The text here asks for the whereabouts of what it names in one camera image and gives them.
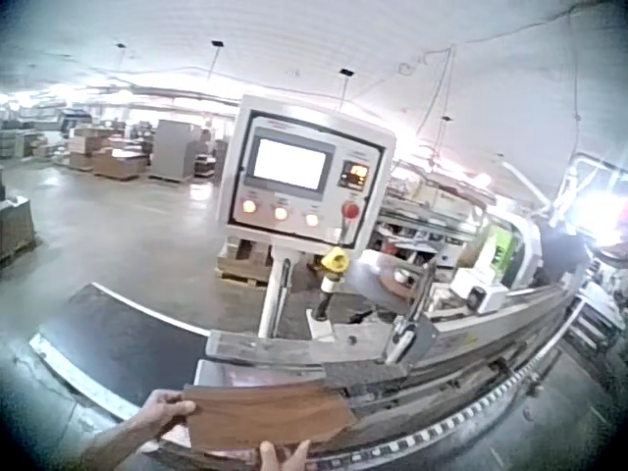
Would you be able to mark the pallets of brown boards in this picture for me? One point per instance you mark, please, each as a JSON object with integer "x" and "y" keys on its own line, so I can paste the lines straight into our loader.
{"x": 105, "y": 149}

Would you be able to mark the long grey edge banding machine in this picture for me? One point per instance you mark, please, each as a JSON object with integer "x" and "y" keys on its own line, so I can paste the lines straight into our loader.
{"x": 466, "y": 333}

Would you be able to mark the white control panel post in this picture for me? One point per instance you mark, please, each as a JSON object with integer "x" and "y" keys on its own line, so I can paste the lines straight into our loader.
{"x": 275, "y": 294}

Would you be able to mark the wooden pallet with boards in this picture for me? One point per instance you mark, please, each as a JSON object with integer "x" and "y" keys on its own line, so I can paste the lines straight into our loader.
{"x": 245, "y": 262}

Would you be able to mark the green machine cover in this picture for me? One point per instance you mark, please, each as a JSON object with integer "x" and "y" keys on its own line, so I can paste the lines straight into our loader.
{"x": 495, "y": 245}

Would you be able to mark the tall grey board stack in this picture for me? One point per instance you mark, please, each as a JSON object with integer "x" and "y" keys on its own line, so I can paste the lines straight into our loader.
{"x": 172, "y": 149}

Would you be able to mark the brown board stack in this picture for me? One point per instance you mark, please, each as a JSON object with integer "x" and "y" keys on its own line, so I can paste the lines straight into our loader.
{"x": 15, "y": 228}

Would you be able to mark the person's right hand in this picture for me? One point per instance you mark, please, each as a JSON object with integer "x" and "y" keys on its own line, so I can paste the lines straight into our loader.
{"x": 282, "y": 457}

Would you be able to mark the brown wooden panel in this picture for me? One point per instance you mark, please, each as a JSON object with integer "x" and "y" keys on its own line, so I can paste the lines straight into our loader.
{"x": 265, "y": 414}

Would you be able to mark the white tape roll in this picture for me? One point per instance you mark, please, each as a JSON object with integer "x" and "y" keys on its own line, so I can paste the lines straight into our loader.
{"x": 405, "y": 277}

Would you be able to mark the white motor box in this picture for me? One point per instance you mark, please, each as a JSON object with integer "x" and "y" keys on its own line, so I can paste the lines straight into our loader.
{"x": 478, "y": 293}

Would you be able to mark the yellow knob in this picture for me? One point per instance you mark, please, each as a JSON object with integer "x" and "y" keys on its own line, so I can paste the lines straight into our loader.
{"x": 335, "y": 258}

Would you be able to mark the white machine control panel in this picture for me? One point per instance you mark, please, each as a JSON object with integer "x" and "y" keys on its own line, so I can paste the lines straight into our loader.
{"x": 305, "y": 169}

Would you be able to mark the person's left hand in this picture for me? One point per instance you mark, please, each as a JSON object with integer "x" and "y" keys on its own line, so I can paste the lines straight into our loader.
{"x": 159, "y": 409}

